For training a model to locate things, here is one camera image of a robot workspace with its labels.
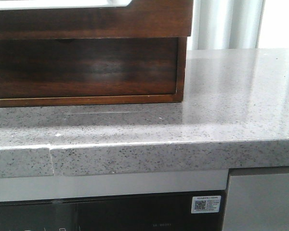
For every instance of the wooden drawer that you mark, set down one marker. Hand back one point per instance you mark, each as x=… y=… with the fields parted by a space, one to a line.
x=140 y=19
x=86 y=67

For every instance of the dark wooden drawer cabinet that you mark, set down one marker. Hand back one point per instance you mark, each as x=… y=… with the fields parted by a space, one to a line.
x=180 y=69

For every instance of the black built-in appliance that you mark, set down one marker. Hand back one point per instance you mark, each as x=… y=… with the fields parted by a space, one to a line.
x=138 y=212

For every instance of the white QR code sticker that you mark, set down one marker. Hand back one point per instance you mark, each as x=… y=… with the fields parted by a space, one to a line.
x=206 y=204

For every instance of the white curtain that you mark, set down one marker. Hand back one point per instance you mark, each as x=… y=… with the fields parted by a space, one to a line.
x=225 y=24

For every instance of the grey cabinet door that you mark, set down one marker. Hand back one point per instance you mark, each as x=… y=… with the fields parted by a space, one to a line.
x=257 y=203

